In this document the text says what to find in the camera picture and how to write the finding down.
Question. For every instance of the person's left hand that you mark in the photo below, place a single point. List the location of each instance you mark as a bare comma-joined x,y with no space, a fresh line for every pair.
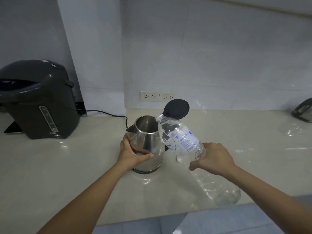
129,154

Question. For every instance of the person's right hand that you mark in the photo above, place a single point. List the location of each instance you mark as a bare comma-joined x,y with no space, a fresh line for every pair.
215,159

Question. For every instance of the person's left thumb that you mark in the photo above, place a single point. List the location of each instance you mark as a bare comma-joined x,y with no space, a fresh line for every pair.
143,157

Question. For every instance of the person's right thumb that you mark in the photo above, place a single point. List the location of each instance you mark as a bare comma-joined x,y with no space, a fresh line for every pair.
197,164

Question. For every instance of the clear plastic water bottle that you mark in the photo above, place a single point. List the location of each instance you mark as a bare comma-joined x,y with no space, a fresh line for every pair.
192,158

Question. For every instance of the stainless steel electric kettle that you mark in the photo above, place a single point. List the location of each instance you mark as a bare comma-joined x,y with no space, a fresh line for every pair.
148,141

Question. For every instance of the person's right forearm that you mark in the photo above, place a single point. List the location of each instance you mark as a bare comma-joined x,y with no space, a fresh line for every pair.
273,199

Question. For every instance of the person's left forearm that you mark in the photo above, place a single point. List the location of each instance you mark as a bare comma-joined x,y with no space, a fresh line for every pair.
80,199

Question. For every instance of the black and silver appliance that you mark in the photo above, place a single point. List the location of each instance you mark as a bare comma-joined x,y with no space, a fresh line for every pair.
302,110

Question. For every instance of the black electric water dispenser pot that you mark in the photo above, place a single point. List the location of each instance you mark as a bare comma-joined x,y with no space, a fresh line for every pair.
36,99

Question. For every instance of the white wall power socket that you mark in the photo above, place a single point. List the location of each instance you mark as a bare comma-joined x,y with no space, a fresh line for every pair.
149,96
168,96

